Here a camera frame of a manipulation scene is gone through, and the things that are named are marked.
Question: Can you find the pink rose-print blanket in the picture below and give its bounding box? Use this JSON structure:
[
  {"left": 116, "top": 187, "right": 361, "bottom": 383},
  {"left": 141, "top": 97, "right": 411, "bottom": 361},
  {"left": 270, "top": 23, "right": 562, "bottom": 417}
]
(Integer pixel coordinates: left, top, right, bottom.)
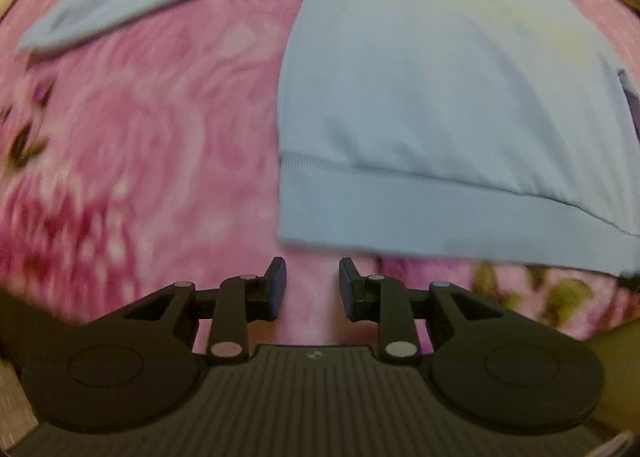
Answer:
[{"left": 0, "top": 0, "right": 640, "bottom": 353}]

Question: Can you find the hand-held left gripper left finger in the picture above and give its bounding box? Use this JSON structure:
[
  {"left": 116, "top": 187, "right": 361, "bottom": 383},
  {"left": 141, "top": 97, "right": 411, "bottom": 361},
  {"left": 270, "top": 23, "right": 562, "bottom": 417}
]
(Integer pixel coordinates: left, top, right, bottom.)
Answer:
[{"left": 122, "top": 257, "right": 288, "bottom": 365}]

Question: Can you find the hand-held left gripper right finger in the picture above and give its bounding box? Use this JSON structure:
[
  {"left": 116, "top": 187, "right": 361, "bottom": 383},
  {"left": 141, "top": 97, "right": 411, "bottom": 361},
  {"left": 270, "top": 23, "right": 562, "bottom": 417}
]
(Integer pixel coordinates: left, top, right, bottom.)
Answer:
[{"left": 338, "top": 257, "right": 503, "bottom": 365}]

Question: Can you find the light blue sweatshirt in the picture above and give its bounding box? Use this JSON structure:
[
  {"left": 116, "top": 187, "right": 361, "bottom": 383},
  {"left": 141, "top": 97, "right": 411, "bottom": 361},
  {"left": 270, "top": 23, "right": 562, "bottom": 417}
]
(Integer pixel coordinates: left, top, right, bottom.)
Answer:
[{"left": 17, "top": 0, "right": 640, "bottom": 278}]

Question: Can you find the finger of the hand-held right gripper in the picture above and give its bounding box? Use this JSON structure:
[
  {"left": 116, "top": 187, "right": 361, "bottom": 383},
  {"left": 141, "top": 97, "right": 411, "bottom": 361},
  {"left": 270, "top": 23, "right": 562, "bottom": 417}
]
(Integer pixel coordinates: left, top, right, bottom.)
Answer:
[{"left": 617, "top": 69, "right": 640, "bottom": 142}]

